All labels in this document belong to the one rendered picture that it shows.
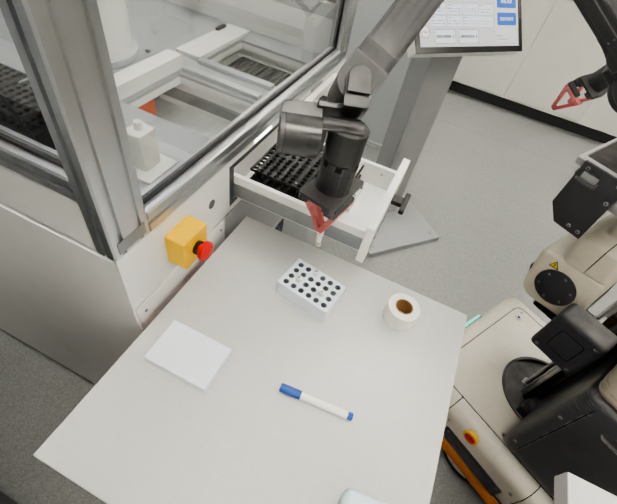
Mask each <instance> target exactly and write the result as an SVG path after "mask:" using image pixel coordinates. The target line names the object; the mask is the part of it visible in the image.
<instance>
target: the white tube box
mask: <svg viewBox="0 0 617 504"><path fill-rule="evenodd" d="M314 269H316V268H314V267H313V266H311V265H310V264H308V263H306V262H305V261H303V260H301V259H300V258H299V259H298V260H297V261H296V262H295V263H294V264H293V265H292V266H291V267H290V269H289V270H288V271H287V272H286V273H285V274H284V275H283V276H282V277H281V278H280V279H279V280H278V281H277V286H276V292H277V293H279V294H280V295H282V296H283V297H285V298H286V299H288V300H289V301H291V302H292V303H294V304H295V305H297V306H298V307H300V308H301V309H303V310H304V311H306V312H307V313H309V314H311V315H312V316H314V317H315V318H317V319H318V320H320V321H321V322H324V321H325V319H326V318H327V317H328V316H329V314H330V313H331V312H332V310H333V309H334V308H335V306H336V305H337V304H338V302H339V301H340V300H341V299H342V297H343V295H344V292H345V290H346V287H345V286H344V285H342V284H341V283H339V282H337V281H336V280H334V279H332V278H331V277H329V276H328V275H326V274H324V273H323V272H321V271H319V274H318V276H314V275H313V270H314ZM298 275H301V276H302V281H301V282H300V283H298V282H296V277H297V276H298ZM320 289H323V290H324V291H325V293H324V295H323V297H320V296H318V292H319V290H320Z"/></svg>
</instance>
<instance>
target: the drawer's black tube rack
mask: <svg viewBox="0 0 617 504"><path fill-rule="evenodd" d="M276 143H277V142H276ZM276 143H275V144H274V145H273V146H272V147H271V148H270V149H269V150H268V151H267V152H266V153H265V154H264V155H263V156H262V157H261V158H260V159H259V160H258V161H257V162H256V163H255V164H254V165H253V166H252V167H251V168H250V170H251V171H253V172H255V173H254V174H253V175H252V176H251V177H250V179H252V180H254V181H256V182H259V183H261V184H263V185H266V186H268V187H270V188H273V189H275V190H277V191H280V192H282V193H284V194H287V195H289V196H291V197H294V198H296V199H298V200H301V199H300V198H299V197H298V195H299V190H300V189H301V188H302V187H303V186H304V185H306V184H307V183H308V182H310V181H311V180H312V179H314V178H315V177H316V176H317V174H318V170H319V166H320V162H321V158H322V154H323V150H324V149H322V151H321V152H318V155H317V157H316V158H311V157H304V156H297V155H290V154H283V153H276ZM272 150H275V151H272ZM269 154H272V155H269ZM266 157H269V158H266ZM263 160H266V161H263ZM261 163H263V164H261ZM257 166H260V167H257ZM254 169H257V170H254ZM301 201H303V200H301ZM303 202H304V201H303Z"/></svg>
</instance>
